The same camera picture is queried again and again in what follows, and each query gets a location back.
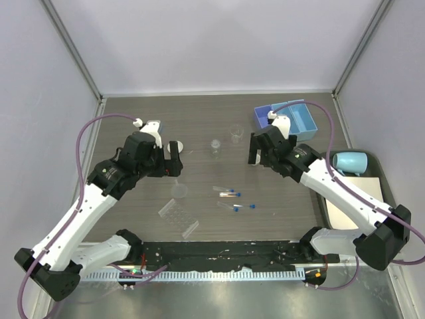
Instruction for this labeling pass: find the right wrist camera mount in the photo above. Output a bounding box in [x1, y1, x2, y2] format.
[267, 110, 291, 139]

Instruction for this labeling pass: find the white ceramic bowl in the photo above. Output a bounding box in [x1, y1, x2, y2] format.
[167, 141, 183, 153]

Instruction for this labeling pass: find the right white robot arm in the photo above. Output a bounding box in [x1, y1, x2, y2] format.
[248, 126, 411, 270]

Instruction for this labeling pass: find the light blue mug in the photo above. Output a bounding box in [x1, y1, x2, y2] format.
[332, 152, 368, 176]

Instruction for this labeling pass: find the small white crucible cup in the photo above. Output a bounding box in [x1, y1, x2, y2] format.
[251, 154, 261, 166]

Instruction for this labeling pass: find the glass beaker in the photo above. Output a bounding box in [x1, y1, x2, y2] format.
[229, 124, 244, 144]

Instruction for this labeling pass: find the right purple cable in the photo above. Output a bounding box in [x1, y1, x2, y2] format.
[272, 101, 425, 290]

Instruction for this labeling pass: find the slotted cable duct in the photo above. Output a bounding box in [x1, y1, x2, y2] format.
[80, 267, 305, 282]

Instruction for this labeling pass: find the purple cable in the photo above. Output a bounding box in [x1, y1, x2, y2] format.
[16, 112, 169, 319]
[272, 101, 425, 290]

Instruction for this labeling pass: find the light blue right bin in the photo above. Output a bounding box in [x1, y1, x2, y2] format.
[289, 100, 317, 142]

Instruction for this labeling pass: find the clear plastic tube rack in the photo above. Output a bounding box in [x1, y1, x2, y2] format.
[158, 199, 199, 239]

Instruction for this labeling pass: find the small glass bottle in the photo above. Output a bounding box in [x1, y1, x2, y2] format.
[211, 139, 221, 159]

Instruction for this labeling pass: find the white paper sheet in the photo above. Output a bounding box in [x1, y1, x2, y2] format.
[325, 176, 384, 230]

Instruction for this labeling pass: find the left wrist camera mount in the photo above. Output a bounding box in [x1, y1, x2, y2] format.
[133, 118, 163, 148]

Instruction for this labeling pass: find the dark green tray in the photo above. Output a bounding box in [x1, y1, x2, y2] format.
[315, 149, 396, 230]

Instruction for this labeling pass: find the blue-capped test tube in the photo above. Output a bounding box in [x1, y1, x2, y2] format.
[216, 201, 239, 212]
[219, 192, 241, 197]
[233, 204, 256, 211]
[212, 186, 235, 193]

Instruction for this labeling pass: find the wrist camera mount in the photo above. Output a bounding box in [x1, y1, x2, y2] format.
[133, 118, 163, 148]
[267, 110, 291, 139]

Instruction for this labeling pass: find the purple-blue plastic bin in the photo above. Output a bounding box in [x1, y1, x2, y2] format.
[254, 105, 272, 130]

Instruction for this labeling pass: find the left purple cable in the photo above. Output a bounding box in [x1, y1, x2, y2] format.
[16, 112, 169, 319]

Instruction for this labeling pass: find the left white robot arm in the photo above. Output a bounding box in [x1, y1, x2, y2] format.
[15, 132, 183, 302]

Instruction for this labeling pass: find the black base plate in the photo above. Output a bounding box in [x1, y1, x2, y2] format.
[114, 241, 340, 272]

